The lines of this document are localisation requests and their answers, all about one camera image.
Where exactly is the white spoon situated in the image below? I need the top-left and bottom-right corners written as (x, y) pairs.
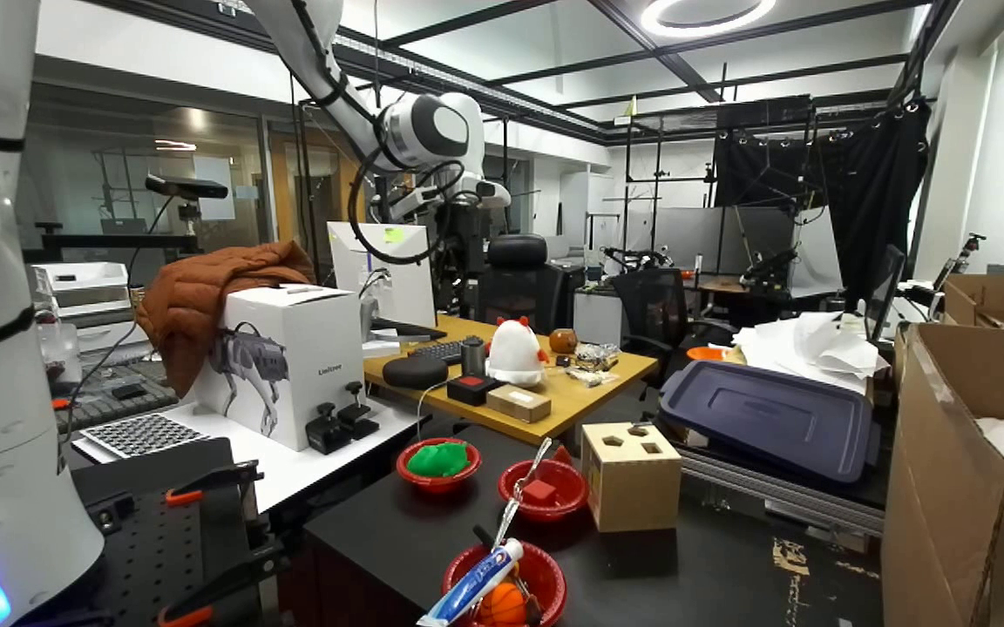
top-left (512, 434), bottom-right (556, 499)

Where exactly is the red bowl with toothpaste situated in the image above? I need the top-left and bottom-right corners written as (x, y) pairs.
top-left (444, 539), bottom-right (571, 627)

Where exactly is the wooden desk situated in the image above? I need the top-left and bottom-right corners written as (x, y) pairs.
top-left (360, 310), bottom-right (663, 445)

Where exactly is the thin white stick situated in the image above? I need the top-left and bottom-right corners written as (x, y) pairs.
top-left (488, 493), bottom-right (526, 554)

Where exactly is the black curtain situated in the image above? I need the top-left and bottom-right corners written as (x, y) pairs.
top-left (712, 96), bottom-right (934, 306)

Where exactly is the orange bowl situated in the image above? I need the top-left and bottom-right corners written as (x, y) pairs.
top-left (684, 340), bottom-right (746, 364)

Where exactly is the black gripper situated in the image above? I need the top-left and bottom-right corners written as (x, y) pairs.
top-left (434, 194), bottom-right (494, 284)

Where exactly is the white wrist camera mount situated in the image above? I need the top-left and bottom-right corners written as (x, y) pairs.
top-left (469, 174), bottom-right (517, 211)

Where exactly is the black office chair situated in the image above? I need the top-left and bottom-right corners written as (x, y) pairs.
top-left (469, 232), bottom-right (571, 334)

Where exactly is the red bowl with spoon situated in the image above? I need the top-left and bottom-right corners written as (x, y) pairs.
top-left (494, 456), bottom-right (591, 526)

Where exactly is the white monitor back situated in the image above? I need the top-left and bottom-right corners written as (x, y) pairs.
top-left (323, 219), bottom-right (440, 334)

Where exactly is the red plastic bowl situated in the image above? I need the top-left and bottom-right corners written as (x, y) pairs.
top-left (394, 434), bottom-right (483, 503)

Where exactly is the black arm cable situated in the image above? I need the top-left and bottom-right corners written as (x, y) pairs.
top-left (289, 0), bottom-right (469, 268)

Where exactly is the flat tan cardboard box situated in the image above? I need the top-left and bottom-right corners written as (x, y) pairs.
top-left (483, 382), bottom-right (555, 425)

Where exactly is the white box with dog print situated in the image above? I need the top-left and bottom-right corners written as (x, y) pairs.
top-left (191, 282), bottom-right (370, 452)

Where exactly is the clear plastic bag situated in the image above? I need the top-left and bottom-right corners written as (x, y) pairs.
top-left (568, 340), bottom-right (623, 386)

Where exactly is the white printer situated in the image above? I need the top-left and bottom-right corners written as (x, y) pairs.
top-left (35, 256), bottom-right (137, 355)

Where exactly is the green plush toy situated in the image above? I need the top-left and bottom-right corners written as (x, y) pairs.
top-left (403, 442), bottom-right (474, 481)

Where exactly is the white blue toothpaste tube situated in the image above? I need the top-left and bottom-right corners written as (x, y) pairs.
top-left (413, 536), bottom-right (526, 627)

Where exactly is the black game controller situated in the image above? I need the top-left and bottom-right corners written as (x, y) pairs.
top-left (303, 398), bottom-right (382, 456)

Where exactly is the round ceiling ring light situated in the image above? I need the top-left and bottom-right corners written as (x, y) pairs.
top-left (639, 0), bottom-right (782, 43)

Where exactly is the large brown cardboard box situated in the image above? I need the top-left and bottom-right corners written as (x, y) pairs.
top-left (877, 321), bottom-right (1004, 627)

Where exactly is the white workbench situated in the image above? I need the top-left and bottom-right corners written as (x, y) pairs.
top-left (71, 386), bottom-right (426, 514)

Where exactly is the orange fruit toy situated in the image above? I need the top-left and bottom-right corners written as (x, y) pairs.
top-left (482, 577), bottom-right (534, 627)

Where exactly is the black clamp rack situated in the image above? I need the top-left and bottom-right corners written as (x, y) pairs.
top-left (61, 434), bottom-right (284, 627)

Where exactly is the wooden shape sorter box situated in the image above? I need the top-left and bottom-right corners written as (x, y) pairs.
top-left (574, 419), bottom-right (684, 536)

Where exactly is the black mug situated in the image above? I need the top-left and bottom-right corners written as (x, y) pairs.
top-left (461, 334), bottom-right (492, 377)

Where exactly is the brown cloth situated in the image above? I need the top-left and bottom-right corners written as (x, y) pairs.
top-left (131, 238), bottom-right (318, 398)

